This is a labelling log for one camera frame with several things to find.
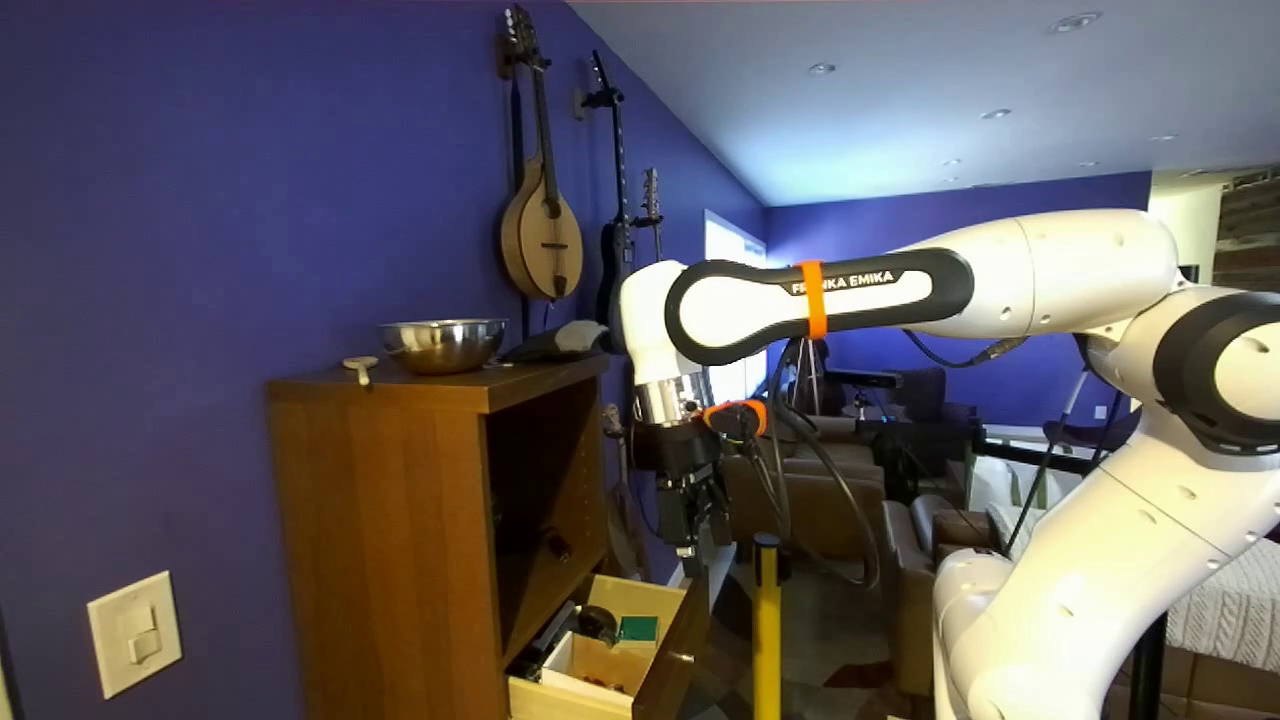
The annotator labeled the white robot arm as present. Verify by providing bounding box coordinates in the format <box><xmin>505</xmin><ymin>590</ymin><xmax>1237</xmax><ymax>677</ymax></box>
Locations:
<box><xmin>619</xmin><ymin>207</ymin><xmax>1280</xmax><ymax>720</ymax></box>

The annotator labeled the hanging dark string instrument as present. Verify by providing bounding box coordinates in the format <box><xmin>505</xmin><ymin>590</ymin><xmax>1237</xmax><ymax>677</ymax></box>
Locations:
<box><xmin>582</xmin><ymin>57</ymin><xmax>661</xmax><ymax>353</ymax></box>

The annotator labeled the yellow stand pole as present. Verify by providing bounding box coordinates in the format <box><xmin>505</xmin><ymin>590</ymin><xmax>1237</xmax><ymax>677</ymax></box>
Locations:
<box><xmin>751</xmin><ymin>536</ymin><xmax>785</xmax><ymax>720</ymax></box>

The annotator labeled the wooden shelf cabinet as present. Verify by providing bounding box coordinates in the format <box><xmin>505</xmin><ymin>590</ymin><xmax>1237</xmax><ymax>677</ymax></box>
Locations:
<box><xmin>267</xmin><ymin>357</ymin><xmax>609</xmax><ymax>720</ymax></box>

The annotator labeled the black flat object on shelf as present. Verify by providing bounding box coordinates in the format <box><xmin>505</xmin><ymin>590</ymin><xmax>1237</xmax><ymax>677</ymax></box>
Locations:
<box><xmin>505</xmin><ymin>318</ymin><xmax>604</xmax><ymax>369</ymax></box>

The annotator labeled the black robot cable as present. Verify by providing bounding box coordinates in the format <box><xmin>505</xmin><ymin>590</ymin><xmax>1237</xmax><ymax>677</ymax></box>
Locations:
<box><xmin>774</xmin><ymin>395</ymin><xmax>888</xmax><ymax>600</ymax></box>

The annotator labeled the hanging mandolin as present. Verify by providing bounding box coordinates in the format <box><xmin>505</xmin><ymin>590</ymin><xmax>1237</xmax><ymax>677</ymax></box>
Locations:
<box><xmin>499</xmin><ymin>5</ymin><xmax>585</xmax><ymax>299</ymax></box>

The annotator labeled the green block in drawer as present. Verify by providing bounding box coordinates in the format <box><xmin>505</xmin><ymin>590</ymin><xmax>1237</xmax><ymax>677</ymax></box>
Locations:
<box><xmin>616</xmin><ymin>615</ymin><xmax>661</xmax><ymax>641</ymax></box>

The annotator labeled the black object in drawer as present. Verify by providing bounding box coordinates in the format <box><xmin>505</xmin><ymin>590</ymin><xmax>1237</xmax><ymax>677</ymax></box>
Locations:
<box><xmin>568</xmin><ymin>602</ymin><xmax>619</xmax><ymax>645</ymax></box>

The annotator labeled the silver metal bowl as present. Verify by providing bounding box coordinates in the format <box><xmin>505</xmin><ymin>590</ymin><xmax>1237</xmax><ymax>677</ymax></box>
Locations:
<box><xmin>385</xmin><ymin>317</ymin><xmax>505</xmax><ymax>376</ymax></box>

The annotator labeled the orange strap on arm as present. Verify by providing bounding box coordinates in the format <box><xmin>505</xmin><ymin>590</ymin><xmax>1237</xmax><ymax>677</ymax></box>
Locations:
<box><xmin>795</xmin><ymin>258</ymin><xmax>832</xmax><ymax>342</ymax></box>

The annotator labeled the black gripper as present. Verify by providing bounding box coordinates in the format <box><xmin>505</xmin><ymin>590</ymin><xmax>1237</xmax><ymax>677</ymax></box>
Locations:
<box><xmin>637</xmin><ymin>400</ymin><xmax>767</xmax><ymax>549</ymax></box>

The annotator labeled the open light wood drawer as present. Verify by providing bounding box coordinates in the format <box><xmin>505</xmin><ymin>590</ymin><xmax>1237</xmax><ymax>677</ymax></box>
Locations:
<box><xmin>510</xmin><ymin>576</ymin><xmax>707</xmax><ymax>720</ymax></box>

